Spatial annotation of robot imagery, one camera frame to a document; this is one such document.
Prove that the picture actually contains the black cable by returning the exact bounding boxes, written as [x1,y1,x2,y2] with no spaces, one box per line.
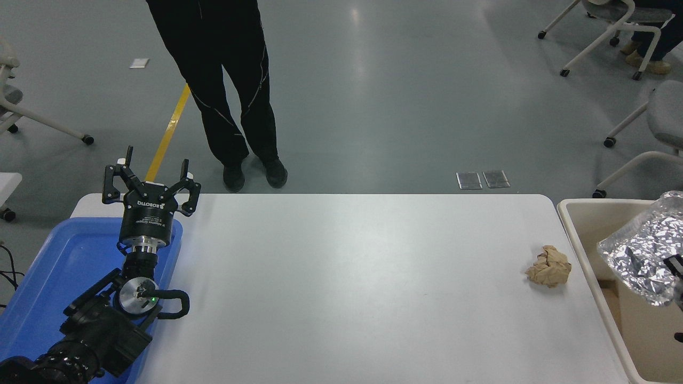
[0,243,26,310]

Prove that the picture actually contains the foil tray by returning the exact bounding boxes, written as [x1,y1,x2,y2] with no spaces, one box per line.
[597,190,683,307]

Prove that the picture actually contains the large pale bin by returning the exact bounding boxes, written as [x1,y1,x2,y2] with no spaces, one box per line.
[557,199,683,384]

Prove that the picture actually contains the crumpled tan paper ball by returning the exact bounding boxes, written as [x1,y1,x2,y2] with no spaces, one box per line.
[526,245,572,289]

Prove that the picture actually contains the white wheeled furniture piece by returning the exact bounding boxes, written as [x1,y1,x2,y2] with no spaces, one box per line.
[0,172,23,222]

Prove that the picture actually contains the standing person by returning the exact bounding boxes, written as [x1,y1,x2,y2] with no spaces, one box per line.
[146,0,289,193]

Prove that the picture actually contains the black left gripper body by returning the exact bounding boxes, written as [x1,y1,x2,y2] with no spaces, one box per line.
[118,183,178,247]

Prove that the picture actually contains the white frame grey seat chair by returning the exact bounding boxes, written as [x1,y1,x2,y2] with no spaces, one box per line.
[592,80,683,199]
[0,40,95,146]
[537,0,674,81]

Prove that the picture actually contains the blue plastic tray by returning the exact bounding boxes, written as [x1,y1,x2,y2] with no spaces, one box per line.
[0,217,184,384]

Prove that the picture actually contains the seated person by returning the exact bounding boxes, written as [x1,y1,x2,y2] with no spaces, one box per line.
[619,0,683,74]

